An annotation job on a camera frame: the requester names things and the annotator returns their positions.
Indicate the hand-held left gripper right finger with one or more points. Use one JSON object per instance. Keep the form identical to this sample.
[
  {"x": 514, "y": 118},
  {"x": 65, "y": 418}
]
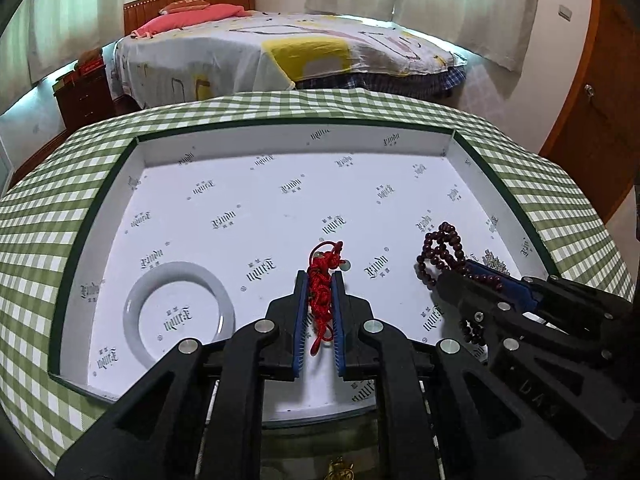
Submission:
[{"x": 339, "y": 325}]

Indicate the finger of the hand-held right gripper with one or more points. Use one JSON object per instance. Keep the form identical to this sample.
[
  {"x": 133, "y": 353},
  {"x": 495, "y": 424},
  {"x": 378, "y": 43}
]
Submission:
[
  {"x": 520, "y": 292},
  {"x": 475, "y": 305}
]

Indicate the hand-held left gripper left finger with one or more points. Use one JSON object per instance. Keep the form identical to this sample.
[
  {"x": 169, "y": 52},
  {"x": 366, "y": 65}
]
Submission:
[{"x": 300, "y": 320}]

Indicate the green jewelry tray white lining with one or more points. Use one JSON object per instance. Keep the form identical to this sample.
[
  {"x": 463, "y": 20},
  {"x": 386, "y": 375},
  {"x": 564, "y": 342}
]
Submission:
[{"x": 250, "y": 195}]

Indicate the silver beaded jewelry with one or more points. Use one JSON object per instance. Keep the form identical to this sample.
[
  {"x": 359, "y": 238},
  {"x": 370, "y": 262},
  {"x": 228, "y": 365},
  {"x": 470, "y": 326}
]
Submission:
[{"x": 495, "y": 262}]

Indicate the dark green box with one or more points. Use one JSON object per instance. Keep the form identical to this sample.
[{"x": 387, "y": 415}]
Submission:
[{"x": 300, "y": 445}]

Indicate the small gold ornament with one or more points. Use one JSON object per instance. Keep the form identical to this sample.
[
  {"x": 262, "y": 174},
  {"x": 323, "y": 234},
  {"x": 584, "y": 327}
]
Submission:
[{"x": 341, "y": 470}]

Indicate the white jade bangle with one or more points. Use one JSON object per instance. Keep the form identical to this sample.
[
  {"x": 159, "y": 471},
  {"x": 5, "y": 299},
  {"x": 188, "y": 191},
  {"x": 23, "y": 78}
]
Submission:
[{"x": 131, "y": 310}]

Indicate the brown wooden door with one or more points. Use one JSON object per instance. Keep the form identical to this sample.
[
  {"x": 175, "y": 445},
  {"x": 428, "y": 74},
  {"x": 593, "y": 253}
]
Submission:
[{"x": 600, "y": 110}]

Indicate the green checked tablecloth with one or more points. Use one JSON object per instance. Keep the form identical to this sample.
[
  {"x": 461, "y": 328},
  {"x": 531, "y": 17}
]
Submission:
[{"x": 300, "y": 105}]

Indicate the bed with patterned sheet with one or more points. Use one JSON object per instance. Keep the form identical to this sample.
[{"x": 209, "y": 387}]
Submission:
[{"x": 250, "y": 50}]

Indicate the dark wooden nightstand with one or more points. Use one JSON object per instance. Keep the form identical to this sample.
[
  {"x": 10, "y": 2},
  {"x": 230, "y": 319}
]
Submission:
[{"x": 85, "y": 100}]

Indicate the pink pillow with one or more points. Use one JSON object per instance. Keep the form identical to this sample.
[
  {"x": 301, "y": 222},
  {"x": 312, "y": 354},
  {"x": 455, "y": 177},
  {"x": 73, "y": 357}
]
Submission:
[{"x": 190, "y": 17}]

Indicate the red boxes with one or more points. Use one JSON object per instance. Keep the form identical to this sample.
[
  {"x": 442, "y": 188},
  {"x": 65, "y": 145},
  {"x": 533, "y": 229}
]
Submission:
[{"x": 90, "y": 66}]

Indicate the red embroidered cushion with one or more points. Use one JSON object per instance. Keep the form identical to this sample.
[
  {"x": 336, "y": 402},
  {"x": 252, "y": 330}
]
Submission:
[{"x": 185, "y": 6}]

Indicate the wooden headboard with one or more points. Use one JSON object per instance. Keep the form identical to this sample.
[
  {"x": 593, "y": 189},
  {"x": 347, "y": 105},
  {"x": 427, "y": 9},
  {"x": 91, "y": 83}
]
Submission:
[{"x": 150, "y": 5}]

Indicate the wall light switch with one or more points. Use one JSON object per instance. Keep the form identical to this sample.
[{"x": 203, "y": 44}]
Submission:
[{"x": 565, "y": 11}]

